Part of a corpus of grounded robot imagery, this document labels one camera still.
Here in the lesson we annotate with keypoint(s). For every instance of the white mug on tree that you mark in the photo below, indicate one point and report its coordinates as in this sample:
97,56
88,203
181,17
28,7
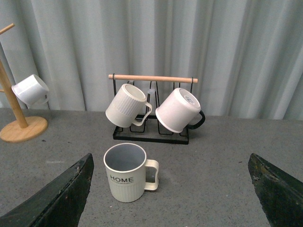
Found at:
31,91

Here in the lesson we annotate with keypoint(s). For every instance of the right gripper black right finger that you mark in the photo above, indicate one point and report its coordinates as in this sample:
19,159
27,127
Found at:
280,194

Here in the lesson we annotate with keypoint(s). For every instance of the black wire mug rack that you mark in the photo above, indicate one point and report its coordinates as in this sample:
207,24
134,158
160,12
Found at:
151,130

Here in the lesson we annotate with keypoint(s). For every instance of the white mug black handle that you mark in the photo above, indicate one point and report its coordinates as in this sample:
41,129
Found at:
179,110

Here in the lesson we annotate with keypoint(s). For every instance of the cream ribbed hanging mug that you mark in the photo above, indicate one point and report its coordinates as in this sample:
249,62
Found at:
126,105

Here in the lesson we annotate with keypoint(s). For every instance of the grey curtain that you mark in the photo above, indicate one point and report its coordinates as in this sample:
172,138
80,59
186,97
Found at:
246,54

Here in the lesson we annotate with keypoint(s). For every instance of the wooden mug tree stand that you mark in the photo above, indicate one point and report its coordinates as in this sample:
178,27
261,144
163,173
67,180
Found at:
23,128

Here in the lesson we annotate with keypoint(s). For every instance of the cream HOME mug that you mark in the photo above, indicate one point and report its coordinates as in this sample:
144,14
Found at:
126,165

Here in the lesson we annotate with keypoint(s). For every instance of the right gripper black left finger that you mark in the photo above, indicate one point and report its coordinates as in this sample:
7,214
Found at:
59,204

